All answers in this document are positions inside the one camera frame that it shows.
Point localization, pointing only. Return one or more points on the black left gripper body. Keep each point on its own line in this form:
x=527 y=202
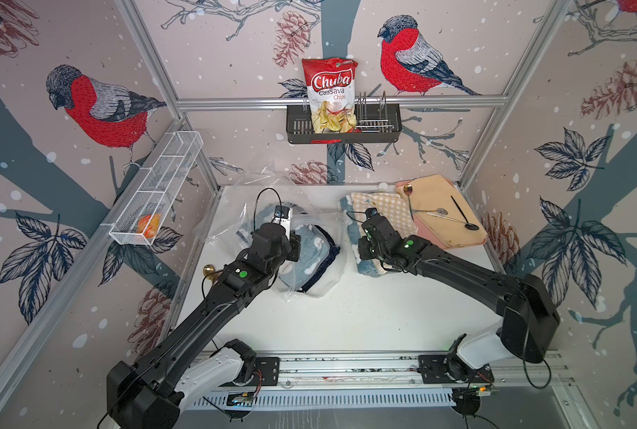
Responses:
x=288 y=250

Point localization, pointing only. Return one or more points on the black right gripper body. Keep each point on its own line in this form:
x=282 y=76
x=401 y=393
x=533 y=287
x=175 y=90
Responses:
x=366 y=252

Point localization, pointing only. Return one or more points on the beige checkered blanket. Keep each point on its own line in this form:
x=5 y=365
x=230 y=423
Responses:
x=389 y=205

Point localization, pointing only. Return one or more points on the light blue bear blanket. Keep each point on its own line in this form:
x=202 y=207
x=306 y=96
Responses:
x=301 y=216

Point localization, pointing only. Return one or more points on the clear plastic vacuum bag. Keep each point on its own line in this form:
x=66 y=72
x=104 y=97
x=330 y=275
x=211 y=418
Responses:
x=251 y=203

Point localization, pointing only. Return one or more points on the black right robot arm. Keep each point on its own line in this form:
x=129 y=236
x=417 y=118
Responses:
x=529 y=317

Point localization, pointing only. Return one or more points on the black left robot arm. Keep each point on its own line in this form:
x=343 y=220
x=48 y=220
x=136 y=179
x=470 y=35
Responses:
x=155 y=390

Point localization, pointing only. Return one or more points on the red cassava chips bag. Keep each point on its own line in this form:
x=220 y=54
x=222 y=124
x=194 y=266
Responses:
x=331 y=94

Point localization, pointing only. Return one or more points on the rainbow metallic spoon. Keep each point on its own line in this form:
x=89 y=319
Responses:
x=408 y=190

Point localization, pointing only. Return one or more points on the gold spoon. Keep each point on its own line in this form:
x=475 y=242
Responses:
x=210 y=273

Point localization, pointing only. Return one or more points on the beige folded cloth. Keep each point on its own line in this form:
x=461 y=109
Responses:
x=441 y=206

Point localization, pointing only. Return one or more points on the silver spoon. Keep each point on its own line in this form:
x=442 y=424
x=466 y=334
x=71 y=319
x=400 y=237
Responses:
x=433 y=212

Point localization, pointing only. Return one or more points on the black spoon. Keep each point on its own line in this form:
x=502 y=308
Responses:
x=470 y=226

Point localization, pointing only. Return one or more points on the orange item in basket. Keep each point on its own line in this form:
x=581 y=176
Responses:
x=148 y=226

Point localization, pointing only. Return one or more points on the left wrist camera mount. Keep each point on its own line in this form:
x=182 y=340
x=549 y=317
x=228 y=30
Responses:
x=282 y=216

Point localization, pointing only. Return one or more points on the dark grey wall rack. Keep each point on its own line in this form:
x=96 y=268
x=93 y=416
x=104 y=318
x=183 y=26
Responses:
x=363 y=123

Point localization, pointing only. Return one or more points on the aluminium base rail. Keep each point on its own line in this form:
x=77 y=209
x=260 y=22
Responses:
x=399 y=369

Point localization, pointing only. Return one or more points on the white wire mesh basket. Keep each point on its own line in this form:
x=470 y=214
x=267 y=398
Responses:
x=159 y=188

